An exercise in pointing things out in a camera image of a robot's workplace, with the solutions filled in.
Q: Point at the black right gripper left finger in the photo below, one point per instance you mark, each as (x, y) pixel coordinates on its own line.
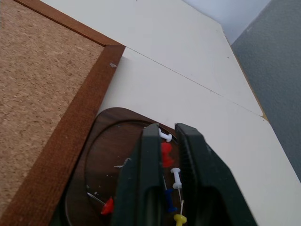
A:
(138, 179)

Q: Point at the red pushpin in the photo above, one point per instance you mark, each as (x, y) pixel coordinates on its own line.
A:
(104, 203)
(166, 155)

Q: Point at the cork board with wooden frame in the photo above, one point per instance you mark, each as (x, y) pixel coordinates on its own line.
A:
(40, 94)

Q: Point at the dark wooden tray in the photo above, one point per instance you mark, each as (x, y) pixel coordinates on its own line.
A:
(101, 164)

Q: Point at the white pushpin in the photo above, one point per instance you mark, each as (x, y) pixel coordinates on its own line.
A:
(165, 136)
(176, 177)

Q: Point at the yellow pushpin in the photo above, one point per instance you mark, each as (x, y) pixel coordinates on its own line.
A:
(180, 217)

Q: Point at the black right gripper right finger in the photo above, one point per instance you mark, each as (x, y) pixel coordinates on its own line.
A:
(204, 179)

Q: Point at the blue pushpin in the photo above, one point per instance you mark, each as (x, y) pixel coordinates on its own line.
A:
(169, 200)

